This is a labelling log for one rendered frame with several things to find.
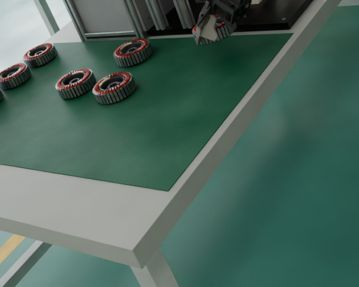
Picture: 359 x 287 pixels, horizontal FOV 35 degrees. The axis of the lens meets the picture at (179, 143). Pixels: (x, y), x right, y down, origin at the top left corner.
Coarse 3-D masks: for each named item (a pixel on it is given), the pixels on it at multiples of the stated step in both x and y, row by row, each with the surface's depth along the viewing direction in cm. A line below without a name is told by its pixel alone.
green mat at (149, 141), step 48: (96, 48) 183; (192, 48) 159; (240, 48) 149; (48, 96) 165; (144, 96) 145; (192, 96) 137; (240, 96) 129; (0, 144) 150; (48, 144) 141; (96, 144) 133; (144, 144) 126; (192, 144) 120
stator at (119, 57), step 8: (136, 40) 168; (144, 40) 165; (120, 48) 166; (128, 48) 168; (136, 48) 165; (144, 48) 162; (152, 48) 166; (120, 56) 162; (128, 56) 160; (136, 56) 161; (144, 56) 162; (120, 64) 163; (128, 64) 162
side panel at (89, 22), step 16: (64, 0) 184; (80, 0) 182; (96, 0) 178; (112, 0) 175; (128, 0) 169; (80, 16) 187; (96, 16) 183; (112, 16) 179; (128, 16) 174; (80, 32) 191; (96, 32) 187; (112, 32) 182; (128, 32) 178; (144, 32) 176
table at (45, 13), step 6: (36, 0) 347; (42, 0) 348; (36, 6) 351; (42, 6) 349; (48, 6) 353; (42, 12) 351; (48, 12) 353; (42, 18) 355; (48, 18) 353; (54, 18) 357; (48, 24) 356; (54, 24) 357; (48, 30) 360; (54, 30) 358
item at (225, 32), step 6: (216, 24) 147; (222, 24) 142; (234, 24) 144; (192, 30) 148; (216, 30) 142; (222, 30) 142; (228, 30) 143; (234, 30) 144; (222, 36) 142; (204, 42) 144; (210, 42) 143
